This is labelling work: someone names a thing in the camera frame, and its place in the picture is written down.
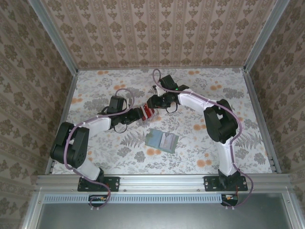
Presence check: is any white blue picture card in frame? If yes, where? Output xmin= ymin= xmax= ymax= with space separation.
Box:
xmin=159 ymin=133 xmax=175 ymax=150

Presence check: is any floral table cover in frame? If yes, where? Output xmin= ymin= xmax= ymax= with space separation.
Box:
xmin=51 ymin=68 xmax=275 ymax=176

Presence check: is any left black connector box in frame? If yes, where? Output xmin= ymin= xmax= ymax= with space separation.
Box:
xmin=88 ymin=194 xmax=110 ymax=208

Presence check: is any black connector box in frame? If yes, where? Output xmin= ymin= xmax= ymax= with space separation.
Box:
xmin=221 ymin=193 xmax=239 ymax=207
xmin=88 ymin=194 xmax=110 ymax=208

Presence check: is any grey metal panel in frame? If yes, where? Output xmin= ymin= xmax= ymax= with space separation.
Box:
xmin=22 ymin=190 xmax=296 ymax=229

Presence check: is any right black connector box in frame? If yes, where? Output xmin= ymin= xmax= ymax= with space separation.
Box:
xmin=221 ymin=193 xmax=239 ymax=207

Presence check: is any right gripper thin black wire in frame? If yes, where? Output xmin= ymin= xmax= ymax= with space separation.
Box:
xmin=164 ymin=102 xmax=179 ymax=114

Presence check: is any gripper thin black wire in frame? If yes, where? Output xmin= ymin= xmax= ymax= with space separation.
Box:
xmin=164 ymin=102 xmax=179 ymax=114
xmin=112 ymin=123 xmax=128 ymax=134

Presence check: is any left gripper thin black wire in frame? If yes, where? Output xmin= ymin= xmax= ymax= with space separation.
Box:
xmin=112 ymin=123 xmax=128 ymax=134

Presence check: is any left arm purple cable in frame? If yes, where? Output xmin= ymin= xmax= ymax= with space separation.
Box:
xmin=63 ymin=88 xmax=131 ymax=212

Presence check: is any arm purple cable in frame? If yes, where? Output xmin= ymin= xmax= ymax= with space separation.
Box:
xmin=152 ymin=69 xmax=254 ymax=211
xmin=63 ymin=88 xmax=131 ymax=212

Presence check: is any aluminium table end rail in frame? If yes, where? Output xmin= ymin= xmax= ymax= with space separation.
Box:
xmin=76 ymin=66 xmax=246 ymax=71

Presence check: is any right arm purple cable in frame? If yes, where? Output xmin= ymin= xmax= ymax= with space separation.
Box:
xmin=152 ymin=69 xmax=254 ymax=211

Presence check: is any left aluminium table side rail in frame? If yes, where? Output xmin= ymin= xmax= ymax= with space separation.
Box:
xmin=45 ymin=71 xmax=79 ymax=175

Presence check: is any aluminium table side rail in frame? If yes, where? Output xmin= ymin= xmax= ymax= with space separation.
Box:
xmin=244 ymin=69 xmax=282 ymax=174
xmin=45 ymin=71 xmax=79 ymax=175

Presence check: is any aluminium mounting rail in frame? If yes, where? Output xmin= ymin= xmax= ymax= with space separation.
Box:
xmin=35 ymin=173 xmax=293 ymax=191

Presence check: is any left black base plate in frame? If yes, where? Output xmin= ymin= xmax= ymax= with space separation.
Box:
xmin=77 ymin=176 xmax=120 ymax=192

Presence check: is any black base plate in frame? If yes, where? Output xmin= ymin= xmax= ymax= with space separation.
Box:
xmin=204 ymin=176 xmax=248 ymax=192
xmin=77 ymin=176 xmax=120 ymax=192

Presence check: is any grey slotted cable duct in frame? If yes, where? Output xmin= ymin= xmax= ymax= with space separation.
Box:
xmin=44 ymin=193 xmax=239 ymax=204

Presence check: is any left aluminium frame post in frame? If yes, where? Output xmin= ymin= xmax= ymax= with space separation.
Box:
xmin=28 ymin=0 xmax=79 ymax=75

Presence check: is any aluminium frame post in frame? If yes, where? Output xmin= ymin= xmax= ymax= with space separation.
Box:
xmin=28 ymin=0 xmax=79 ymax=75
xmin=244 ymin=0 xmax=290 ymax=72

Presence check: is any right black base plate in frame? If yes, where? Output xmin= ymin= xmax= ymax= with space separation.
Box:
xmin=204 ymin=176 xmax=248 ymax=192

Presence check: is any right aluminium table side rail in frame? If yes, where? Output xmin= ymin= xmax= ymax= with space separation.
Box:
xmin=244 ymin=69 xmax=282 ymax=174

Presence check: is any right aluminium frame post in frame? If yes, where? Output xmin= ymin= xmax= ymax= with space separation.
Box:
xmin=244 ymin=0 xmax=290 ymax=72

